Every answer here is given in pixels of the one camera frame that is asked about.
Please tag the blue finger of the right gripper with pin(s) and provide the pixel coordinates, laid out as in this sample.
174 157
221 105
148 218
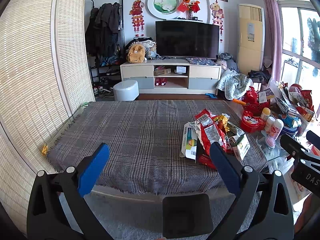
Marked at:
297 151
313 139

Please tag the yellow paper bag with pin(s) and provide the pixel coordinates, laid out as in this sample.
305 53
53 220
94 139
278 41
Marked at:
224 124

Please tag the red plastic basket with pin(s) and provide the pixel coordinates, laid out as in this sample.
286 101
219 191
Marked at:
252 105

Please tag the floral blanket pile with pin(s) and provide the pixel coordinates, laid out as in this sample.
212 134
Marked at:
233 84

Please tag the white pink lotion bottle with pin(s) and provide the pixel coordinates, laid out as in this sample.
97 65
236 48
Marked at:
274 132

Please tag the grey shaggy carpet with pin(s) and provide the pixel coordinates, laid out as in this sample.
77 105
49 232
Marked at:
126 219

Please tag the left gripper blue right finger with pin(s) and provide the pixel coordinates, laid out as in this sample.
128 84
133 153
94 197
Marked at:
273 218

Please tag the red hanging ornament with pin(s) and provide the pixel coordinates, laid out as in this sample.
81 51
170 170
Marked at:
137 18
218 16

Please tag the red snack bag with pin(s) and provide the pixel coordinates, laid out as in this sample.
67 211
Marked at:
208 132

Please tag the white TV cabinet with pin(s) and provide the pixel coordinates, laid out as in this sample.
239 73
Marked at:
172 76

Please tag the beige standing air conditioner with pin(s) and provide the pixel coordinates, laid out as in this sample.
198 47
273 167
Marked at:
251 38

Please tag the pile of snack bags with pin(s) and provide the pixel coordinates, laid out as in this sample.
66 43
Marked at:
293 100

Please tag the white round stool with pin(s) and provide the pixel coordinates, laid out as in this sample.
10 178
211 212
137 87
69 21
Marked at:
126 90

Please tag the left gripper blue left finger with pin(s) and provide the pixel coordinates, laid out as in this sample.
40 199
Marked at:
46 218

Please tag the black coat rack with clothes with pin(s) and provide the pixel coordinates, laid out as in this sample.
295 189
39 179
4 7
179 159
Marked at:
105 45

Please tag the yellow plush backpack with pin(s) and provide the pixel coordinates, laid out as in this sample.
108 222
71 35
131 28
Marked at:
136 54

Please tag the white medicine box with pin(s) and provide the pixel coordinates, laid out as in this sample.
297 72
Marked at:
189 141

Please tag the black flat television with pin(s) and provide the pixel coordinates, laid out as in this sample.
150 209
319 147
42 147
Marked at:
187 39

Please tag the pink curtain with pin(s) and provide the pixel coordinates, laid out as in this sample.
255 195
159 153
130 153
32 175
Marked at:
274 24

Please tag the grey plaid tablecloth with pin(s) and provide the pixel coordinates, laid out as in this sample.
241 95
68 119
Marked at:
144 138

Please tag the yellow cap cream bottle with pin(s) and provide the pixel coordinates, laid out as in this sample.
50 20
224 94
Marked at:
265 114

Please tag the white green small carton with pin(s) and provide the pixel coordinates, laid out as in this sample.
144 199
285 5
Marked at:
240 146

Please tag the right red hanging ornament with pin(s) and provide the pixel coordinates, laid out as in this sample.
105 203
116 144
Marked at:
218 16

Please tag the bamboo folding screen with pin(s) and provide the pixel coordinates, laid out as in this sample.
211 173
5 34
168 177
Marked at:
44 80

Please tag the left red hanging ornament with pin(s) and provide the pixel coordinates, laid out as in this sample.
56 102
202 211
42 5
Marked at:
137 18

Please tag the round lotus wall plate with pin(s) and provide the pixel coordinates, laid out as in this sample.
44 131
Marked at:
164 9

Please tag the dark square trash bin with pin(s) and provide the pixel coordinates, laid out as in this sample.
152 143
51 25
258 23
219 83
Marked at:
186 216

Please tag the blue round cookie tin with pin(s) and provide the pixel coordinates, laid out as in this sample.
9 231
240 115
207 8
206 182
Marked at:
291 124

